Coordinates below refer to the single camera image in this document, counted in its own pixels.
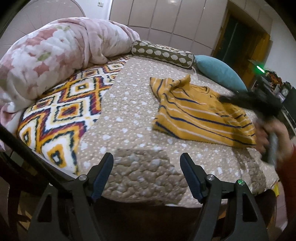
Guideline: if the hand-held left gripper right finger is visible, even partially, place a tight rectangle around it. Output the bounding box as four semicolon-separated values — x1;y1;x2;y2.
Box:
180;152;270;241

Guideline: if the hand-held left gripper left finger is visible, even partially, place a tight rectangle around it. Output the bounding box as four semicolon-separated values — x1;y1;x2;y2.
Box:
26;152;114;241

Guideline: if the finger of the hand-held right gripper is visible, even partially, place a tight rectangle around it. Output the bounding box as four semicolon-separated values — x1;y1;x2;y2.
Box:
218;91;250;106

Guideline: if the yellow striped sweater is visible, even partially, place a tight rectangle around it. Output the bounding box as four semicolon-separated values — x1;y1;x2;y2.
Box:
150;75;258;149

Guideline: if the person's right forearm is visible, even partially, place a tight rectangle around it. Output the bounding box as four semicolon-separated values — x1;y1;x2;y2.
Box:
275;144;296;234

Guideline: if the person's right hand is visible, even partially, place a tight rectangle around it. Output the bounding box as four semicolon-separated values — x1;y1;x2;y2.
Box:
255;117;294;164

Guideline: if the teal pillow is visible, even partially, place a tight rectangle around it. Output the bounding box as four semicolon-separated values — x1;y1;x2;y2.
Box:
194;55;248;93

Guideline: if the dark bed base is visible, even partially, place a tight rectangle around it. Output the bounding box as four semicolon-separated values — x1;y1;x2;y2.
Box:
0;125;278;241

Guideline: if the wooden door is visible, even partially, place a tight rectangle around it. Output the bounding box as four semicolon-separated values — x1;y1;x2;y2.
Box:
211;7;271;77

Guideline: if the beige dotted bedspread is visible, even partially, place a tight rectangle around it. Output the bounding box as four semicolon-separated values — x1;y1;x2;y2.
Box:
77;54;279;205

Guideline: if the geometric patterned blanket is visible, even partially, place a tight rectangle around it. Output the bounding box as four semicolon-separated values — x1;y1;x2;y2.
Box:
15;57;130;176

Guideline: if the olive patterned bolster pillow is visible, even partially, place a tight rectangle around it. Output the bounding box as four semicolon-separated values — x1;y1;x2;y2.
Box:
131;40;195;69

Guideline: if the pale panelled wardrobe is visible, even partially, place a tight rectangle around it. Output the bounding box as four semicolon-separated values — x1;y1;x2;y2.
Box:
109;0;229;55

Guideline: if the pink floral comforter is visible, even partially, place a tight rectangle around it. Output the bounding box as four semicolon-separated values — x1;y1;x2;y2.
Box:
0;17;141;149

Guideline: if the round pink headboard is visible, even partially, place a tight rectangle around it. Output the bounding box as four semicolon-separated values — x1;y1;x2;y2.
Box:
0;0;86;44

